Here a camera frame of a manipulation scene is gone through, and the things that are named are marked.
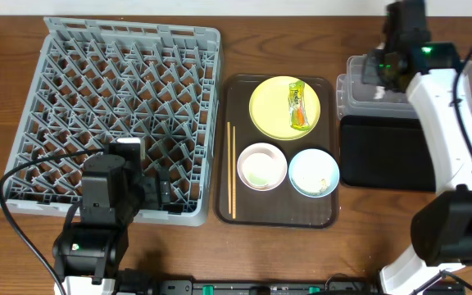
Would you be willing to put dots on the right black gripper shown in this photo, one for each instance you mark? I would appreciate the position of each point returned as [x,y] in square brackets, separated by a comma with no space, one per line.
[373,59]

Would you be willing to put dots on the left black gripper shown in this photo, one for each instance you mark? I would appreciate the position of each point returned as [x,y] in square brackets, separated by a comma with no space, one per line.
[162,191]

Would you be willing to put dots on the white pink-rimmed bowl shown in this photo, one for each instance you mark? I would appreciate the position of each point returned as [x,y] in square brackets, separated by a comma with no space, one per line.
[262,166]

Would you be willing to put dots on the green orange snack wrapper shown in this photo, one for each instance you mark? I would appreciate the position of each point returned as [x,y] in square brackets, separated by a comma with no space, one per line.
[297,113]

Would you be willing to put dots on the light blue bowl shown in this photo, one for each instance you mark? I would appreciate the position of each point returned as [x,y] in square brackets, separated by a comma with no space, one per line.
[314,173]

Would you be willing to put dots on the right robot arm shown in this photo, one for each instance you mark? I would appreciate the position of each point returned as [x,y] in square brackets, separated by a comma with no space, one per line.
[429,74]

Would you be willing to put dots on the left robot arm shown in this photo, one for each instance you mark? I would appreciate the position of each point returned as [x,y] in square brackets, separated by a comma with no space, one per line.
[95,238]

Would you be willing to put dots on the clear plastic waste bin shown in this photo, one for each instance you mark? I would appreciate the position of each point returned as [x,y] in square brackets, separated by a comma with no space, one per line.
[357,99]

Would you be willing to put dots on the black rectangular waste tray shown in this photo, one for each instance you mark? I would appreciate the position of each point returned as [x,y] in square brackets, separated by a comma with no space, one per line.
[385,152]

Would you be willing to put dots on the grey plastic dishwasher rack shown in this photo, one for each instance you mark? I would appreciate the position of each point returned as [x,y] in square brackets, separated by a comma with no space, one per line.
[100,80]

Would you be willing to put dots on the wooden chopstick right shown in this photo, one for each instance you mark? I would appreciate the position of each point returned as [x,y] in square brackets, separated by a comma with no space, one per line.
[234,172]

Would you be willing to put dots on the wooden chopstick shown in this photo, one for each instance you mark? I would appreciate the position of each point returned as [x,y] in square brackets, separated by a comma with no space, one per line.
[234,172]
[229,181]

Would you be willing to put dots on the wooden chopstick left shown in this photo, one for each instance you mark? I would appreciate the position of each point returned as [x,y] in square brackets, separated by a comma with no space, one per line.
[229,181]

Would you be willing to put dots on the dark brown serving tray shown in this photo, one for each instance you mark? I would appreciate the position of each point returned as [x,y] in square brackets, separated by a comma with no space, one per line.
[283,205]

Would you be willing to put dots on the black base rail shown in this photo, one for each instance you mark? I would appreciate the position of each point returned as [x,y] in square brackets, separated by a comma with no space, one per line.
[187,287]

